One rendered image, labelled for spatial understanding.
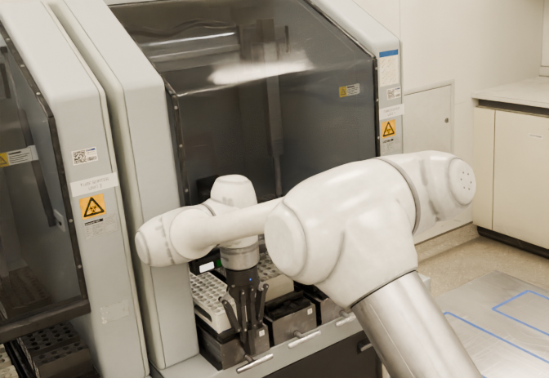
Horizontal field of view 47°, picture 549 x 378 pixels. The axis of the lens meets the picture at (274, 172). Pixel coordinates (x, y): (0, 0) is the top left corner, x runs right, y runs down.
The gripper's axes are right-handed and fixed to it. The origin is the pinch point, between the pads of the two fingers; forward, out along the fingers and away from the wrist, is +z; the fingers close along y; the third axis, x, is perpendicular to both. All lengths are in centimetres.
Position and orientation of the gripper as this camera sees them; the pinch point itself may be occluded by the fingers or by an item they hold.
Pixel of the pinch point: (248, 340)
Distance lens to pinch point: 158.1
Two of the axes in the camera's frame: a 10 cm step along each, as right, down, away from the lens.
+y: -8.3, 2.3, -5.1
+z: 0.8, 9.5, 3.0
